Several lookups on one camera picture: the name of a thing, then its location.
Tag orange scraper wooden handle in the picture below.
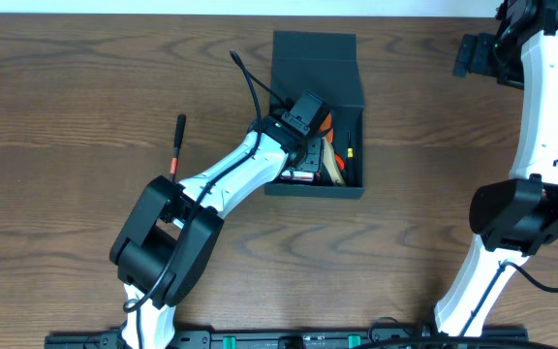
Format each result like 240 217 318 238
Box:
319 113 346 186

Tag black handled claw hammer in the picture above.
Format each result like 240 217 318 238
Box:
170 114 186 183

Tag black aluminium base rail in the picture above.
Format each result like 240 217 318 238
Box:
44 324 530 349

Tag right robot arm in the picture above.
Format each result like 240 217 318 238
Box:
433 0 558 338

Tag black yellow screwdriver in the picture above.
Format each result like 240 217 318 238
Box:
346 131 357 186

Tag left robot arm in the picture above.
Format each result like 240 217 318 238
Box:
109 91 330 348

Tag dark green box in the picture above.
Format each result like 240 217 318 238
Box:
264 31 365 199

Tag red handled cutting pliers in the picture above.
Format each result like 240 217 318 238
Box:
334 153 346 173

